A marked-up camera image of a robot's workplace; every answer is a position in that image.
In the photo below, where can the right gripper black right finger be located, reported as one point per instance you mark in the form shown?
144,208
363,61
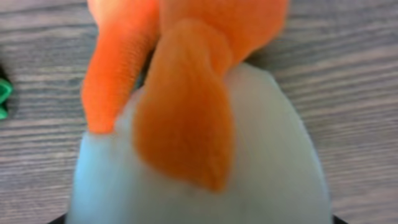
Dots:
337,220

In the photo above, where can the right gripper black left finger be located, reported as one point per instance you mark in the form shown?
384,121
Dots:
59,220

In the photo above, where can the white plush duck orange feet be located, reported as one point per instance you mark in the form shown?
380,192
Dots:
180,129

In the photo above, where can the green round plastic toy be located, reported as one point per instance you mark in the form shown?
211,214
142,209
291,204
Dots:
6,91

